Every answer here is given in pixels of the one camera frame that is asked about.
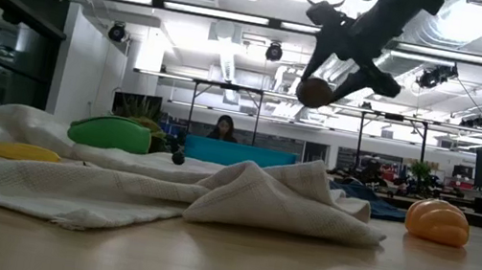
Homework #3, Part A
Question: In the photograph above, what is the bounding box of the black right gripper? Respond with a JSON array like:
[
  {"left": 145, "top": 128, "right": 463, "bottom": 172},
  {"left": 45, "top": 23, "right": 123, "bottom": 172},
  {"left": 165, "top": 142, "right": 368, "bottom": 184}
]
[{"left": 296, "top": 0, "right": 438, "bottom": 119}]

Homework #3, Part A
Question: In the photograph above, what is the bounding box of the brown toy kiwi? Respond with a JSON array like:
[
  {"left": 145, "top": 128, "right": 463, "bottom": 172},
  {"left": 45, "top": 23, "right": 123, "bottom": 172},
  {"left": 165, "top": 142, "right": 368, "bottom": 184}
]
[{"left": 293, "top": 75, "right": 337, "bottom": 112}]

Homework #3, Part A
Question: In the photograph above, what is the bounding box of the orange toy fruit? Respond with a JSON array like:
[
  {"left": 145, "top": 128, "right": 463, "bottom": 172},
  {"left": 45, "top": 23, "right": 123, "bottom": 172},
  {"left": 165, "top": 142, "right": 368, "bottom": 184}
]
[{"left": 402, "top": 194, "right": 475, "bottom": 250}]

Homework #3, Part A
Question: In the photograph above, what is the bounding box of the green toy corn cob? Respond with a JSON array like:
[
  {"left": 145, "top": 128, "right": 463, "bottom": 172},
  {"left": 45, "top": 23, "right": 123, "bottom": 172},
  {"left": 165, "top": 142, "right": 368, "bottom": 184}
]
[{"left": 65, "top": 108, "right": 156, "bottom": 157}]

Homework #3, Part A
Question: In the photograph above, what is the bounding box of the thin yellow toy wedge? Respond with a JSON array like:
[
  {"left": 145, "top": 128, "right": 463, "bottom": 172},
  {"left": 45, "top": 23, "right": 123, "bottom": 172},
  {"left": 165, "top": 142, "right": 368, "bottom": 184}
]
[{"left": 0, "top": 140, "right": 63, "bottom": 169}]

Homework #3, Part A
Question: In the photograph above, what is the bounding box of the white plaid dish towel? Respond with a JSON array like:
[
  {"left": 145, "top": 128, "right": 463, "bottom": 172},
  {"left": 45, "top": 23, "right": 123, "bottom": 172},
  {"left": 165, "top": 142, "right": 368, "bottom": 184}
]
[{"left": 0, "top": 101, "right": 399, "bottom": 270}]

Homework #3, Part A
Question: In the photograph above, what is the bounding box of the teal plastic tupperware container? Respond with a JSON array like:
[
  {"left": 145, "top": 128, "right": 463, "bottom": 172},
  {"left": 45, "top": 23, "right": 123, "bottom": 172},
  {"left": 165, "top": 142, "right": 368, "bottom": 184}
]
[{"left": 182, "top": 133, "right": 300, "bottom": 177}]

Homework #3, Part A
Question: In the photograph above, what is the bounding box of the round black ceiling spotlight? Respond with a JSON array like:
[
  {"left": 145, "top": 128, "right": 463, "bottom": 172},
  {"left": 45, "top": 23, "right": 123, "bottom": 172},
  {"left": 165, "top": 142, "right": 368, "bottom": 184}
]
[
  {"left": 106, "top": 20, "right": 131, "bottom": 44},
  {"left": 264, "top": 40, "right": 286, "bottom": 64}
]

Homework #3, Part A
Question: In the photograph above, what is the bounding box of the small background potted plant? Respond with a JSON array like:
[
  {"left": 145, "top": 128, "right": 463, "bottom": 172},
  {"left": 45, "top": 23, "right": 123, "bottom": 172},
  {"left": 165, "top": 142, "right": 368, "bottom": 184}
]
[{"left": 407, "top": 159, "right": 434, "bottom": 185}]

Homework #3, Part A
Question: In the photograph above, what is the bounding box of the small black ceiling fixture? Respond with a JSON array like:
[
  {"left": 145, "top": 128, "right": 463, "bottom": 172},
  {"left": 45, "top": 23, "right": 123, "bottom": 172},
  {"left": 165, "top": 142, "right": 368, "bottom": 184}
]
[{"left": 459, "top": 113, "right": 482, "bottom": 130}]

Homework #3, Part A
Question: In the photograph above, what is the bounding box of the person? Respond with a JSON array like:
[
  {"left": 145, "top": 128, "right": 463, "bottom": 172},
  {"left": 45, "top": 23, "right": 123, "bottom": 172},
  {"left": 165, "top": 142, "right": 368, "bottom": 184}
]
[{"left": 205, "top": 112, "right": 242, "bottom": 145}]

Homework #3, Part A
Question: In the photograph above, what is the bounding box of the navy blue cloth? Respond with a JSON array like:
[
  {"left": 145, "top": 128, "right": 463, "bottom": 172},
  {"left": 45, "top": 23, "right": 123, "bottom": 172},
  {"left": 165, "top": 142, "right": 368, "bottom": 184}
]
[{"left": 324, "top": 176, "right": 411, "bottom": 224}]

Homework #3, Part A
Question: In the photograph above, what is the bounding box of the potted succulent plant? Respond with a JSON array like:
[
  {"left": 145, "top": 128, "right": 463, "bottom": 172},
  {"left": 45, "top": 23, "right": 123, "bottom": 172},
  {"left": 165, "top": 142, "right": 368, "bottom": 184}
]
[{"left": 107, "top": 90, "right": 179, "bottom": 157}]

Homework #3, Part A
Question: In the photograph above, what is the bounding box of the silver ventilation duct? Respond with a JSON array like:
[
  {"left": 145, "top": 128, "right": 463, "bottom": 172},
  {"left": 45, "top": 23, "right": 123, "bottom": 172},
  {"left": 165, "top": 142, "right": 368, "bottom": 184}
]
[{"left": 370, "top": 0, "right": 482, "bottom": 99}]

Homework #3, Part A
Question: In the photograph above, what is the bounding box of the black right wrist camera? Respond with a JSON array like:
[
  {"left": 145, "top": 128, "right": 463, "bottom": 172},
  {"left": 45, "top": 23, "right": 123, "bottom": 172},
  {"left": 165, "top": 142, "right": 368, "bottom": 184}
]
[{"left": 303, "top": 0, "right": 343, "bottom": 31}]

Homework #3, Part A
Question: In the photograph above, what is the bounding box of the black metal scaffold frame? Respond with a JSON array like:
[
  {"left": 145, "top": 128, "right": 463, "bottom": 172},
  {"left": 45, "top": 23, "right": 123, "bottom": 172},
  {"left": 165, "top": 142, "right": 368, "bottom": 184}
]
[
  {"left": 184, "top": 78, "right": 266, "bottom": 147},
  {"left": 351, "top": 108, "right": 432, "bottom": 184}
]

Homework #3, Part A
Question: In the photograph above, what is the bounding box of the black ceiling camera cluster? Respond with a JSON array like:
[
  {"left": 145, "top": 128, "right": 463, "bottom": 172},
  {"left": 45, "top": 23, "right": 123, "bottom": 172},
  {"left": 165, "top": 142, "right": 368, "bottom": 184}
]
[{"left": 416, "top": 59, "right": 461, "bottom": 94}]

